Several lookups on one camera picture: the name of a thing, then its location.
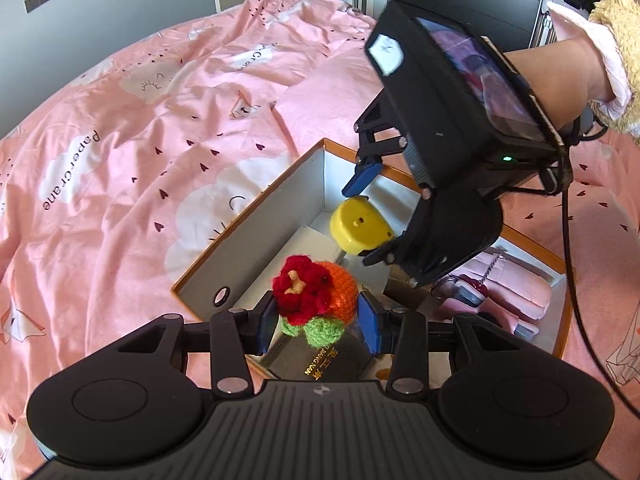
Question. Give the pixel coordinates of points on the pink printed duvet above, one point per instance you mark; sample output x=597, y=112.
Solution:
x=125, y=185

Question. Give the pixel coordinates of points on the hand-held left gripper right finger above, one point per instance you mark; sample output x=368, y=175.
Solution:
x=370, y=325

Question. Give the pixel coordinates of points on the crocheted red orange flower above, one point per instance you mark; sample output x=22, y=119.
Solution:
x=310, y=285

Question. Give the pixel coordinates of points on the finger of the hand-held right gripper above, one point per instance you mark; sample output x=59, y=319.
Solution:
x=385, y=252
x=362, y=177

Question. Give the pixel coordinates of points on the yellow round toy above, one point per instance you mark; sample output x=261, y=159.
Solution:
x=357, y=225

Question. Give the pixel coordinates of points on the grey brown small box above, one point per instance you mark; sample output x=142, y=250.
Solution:
x=405, y=295

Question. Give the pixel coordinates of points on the black box with gold print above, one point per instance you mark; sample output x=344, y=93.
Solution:
x=320, y=360

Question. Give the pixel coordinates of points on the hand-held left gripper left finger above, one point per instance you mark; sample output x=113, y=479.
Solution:
x=265, y=327

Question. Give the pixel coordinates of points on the pink pouch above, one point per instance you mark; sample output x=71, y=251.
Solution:
x=515, y=290

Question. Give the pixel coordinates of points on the orange cardboard box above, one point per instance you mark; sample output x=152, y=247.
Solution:
x=280, y=220

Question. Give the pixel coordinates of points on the person's right forearm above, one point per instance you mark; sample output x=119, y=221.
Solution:
x=560, y=70

